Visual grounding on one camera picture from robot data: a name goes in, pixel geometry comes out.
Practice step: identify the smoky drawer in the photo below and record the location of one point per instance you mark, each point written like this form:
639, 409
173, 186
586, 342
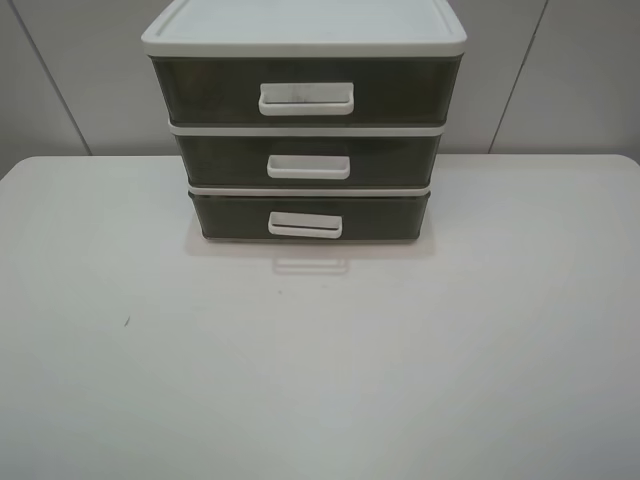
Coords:
309, 162
388, 92
311, 219

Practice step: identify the white plastic drawer cabinet frame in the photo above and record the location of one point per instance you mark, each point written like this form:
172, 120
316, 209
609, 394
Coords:
306, 29

